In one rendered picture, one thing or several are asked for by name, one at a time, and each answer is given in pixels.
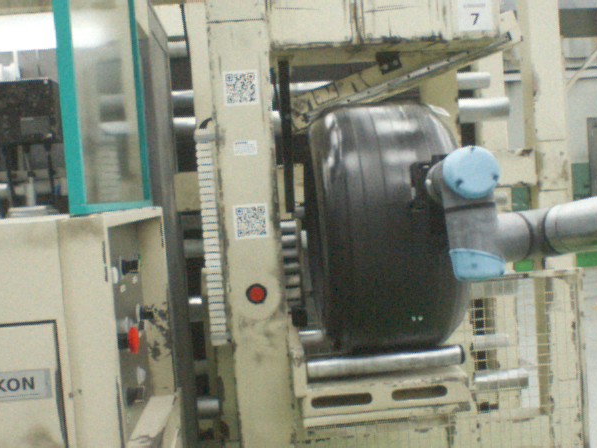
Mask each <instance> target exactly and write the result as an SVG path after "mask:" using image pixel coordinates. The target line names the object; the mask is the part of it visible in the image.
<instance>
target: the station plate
mask: <svg viewBox="0 0 597 448"><path fill-rule="evenodd" d="M457 2H458V19H459V31H470V30H488V29H493V19H492V1H491V0H457Z"/></svg>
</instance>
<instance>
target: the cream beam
mask: <svg viewBox="0 0 597 448"><path fill-rule="evenodd" d="M491 1H492V19H493V29H488V30H470V31H459V19H458V2H457V0H265V19H266V20H265V21H266V33H267V46H268V60H269V68H275V60H274V61H272V60H271V55H272V54H288V53H294V58H293V60H291V67H295V66H312V65H328V63H330V64H345V62H356V63H363V61H373V62H377V60H376V57H375V54H376V52H382V51H399V50H400V53H399V54H401V53H415V52H432V51H449V50H464V49H472V50H481V49H484V48H486V46H487V45H489V44H490V43H492V42H494V41H495V40H497V39H498V38H500V37H501V34H500V17H499V0H491Z"/></svg>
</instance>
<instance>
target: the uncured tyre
mask: <svg viewBox="0 0 597 448"><path fill-rule="evenodd" d="M456 150H458V147H457V143H456V141H455V138H454V136H453V134H452V132H451V130H450V128H449V126H448V125H447V123H446V122H445V121H444V120H443V119H442V117H441V116H438V115H437V114H436V113H434V112H433V111H432V110H431V109H430V108H429V107H428V106H427V105H426V104H424V103H421V102H416V101H410V100H399V101H383V102H368V103H352V104H337V105H334V106H330V107H327V108H325V109H323V110H322V111H321V112H320V113H319V114H318V115H317V116H316V117H315V118H314V119H313V120H312V121H311V122H310V123H309V126H308V128H307V135H305V145H304V156H303V197H304V217H305V233H307V245H308V257H309V266H310V275H311V284H312V291H313V297H314V303H315V309H316V313H317V317H318V320H319V324H320V328H321V333H322V336H323V339H324V340H325V341H326V342H327V343H328V344H330V345H332V346H333V347H335V348H336V349H337V350H338V351H340V352H341V353H342V354H345V353H358V352H369V351H380V350H393V349H404V348H416V347H427V346H440V345H443V344H444V343H445V342H446V341H447V340H448V339H449V337H450V335H451V334H452V333H453V332H454V331H455V329H456V328H457V327H458V326H459V324H460V323H461V321H462V319H463V317H464V315H466V312H467V307H468V303H469V298H470V292H471V285H472V280H471V281H461V280H458V279H457V278H456V277H455V275H454V270H453V265H452V260H451V257H450V254H438V256H430V254H429V252H428V250H427V249H426V247H425V236H426V211H425V212H422V211H421V212H412V211H406V210H405V201H406V200H410V199H412V186H411V179H410V168H408V166H410V165H411V164H413V163H414V162H415V161H425V160H431V156H432V155H444V154H451V153H452V152H454V151H456ZM387 204H397V206H387V207H372V208H361V206H373V205H387ZM416 314H425V315H424V322H417V323H410V316H411V315H416Z"/></svg>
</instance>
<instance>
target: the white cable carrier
mask: <svg viewBox="0 0 597 448"><path fill-rule="evenodd" d="M202 134H212V132H211V130H210V129H199V130H195V135H202ZM214 140H215V139H208V140H195V142H197V144H196V150H197V151H198V152H197V153H196V157H197V158H199V159H198V160H197V164H198V165H200V166H198V168H197V169H198V172H201V173H199V174H198V179H199V180H202V181H199V187H203V188H200V189H199V193H200V194H205V195H201V196H200V201H205V203H201V205H200V208H201V209H205V210H202V211H201V216H205V217H202V219H201V220H202V223H205V224H203V225H202V231H206V232H203V234H202V235H203V238H206V239H205V240H203V244H205V245H206V247H205V252H207V253H206V255H205V259H206V260H207V261H206V267H208V268H207V269H206V272H207V274H208V275H207V281H208V284H207V286H208V288H210V289H209V290H208V295H210V296H209V302H210V304H209V310H211V311H210V317H211V319H210V322H211V324H212V325H211V331H212V333H211V336H212V335H224V334H231V330H227V329H226V325H227V324H226V321H225V320H226V315H225V308H224V305H225V301H224V294H223V291H224V288H223V279H222V277H223V274H222V272H221V271H222V266H221V263H222V261H221V259H220V257H221V252H220V251H219V250H220V248H221V247H220V244H219V242H220V240H222V239H223V238H222V233H219V231H218V228H219V224H218V223H217V221H218V216H216V215H217V214H218V210H217V209H213V208H216V207H217V202H216V201H212V200H216V199H217V196H216V195H215V194H212V193H216V188H215V187H211V186H216V182H215V181H214V180H213V179H215V174H214V173H213V171H215V168H214V166H212V165H213V164H214V160H213V159H212V158H213V153H212V152H211V151H213V145H212V144H211V143H212V141H214ZM210 208H211V209H210ZM214 215H215V216H214ZM211 222H212V223H211ZM226 344H227V341H226V340H216V341H212V345H213V346H214V345H226Z"/></svg>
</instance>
